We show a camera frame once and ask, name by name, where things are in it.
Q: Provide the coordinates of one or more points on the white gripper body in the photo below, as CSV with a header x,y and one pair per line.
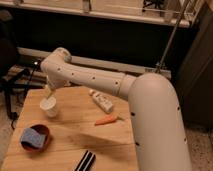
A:
x,y
56,82

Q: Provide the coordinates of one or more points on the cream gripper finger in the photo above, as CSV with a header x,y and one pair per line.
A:
x,y
49,93

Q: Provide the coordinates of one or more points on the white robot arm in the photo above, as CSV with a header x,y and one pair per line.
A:
x,y
158,129

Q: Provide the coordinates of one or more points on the red bowl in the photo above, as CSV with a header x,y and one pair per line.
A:
x,y
42,129

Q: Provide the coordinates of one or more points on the black office chair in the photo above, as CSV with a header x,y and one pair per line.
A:
x,y
9,57

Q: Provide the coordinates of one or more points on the blue sponge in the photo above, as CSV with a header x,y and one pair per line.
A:
x,y
33,138

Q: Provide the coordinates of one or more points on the white plastic bottle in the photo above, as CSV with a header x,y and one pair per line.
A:
x,y
100,100

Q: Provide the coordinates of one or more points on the black white striped object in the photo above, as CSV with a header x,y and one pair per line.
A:
x,y
86,162

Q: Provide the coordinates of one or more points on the white baseboard heater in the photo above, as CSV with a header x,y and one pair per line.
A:
x,y
100,63

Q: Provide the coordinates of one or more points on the metal pole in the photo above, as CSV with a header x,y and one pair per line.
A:
x,y
159,65

